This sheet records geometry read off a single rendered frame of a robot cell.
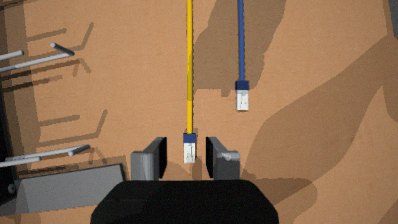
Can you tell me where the blue patch cord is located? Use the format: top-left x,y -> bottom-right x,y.
238,0 -> 245,81

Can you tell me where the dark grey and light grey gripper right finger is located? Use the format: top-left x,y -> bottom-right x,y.
206,137 -> 240,180

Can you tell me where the yellow cable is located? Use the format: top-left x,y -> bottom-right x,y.
187,0 -> 193,134

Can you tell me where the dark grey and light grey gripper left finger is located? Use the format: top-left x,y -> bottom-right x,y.
130,137 -> 167,181

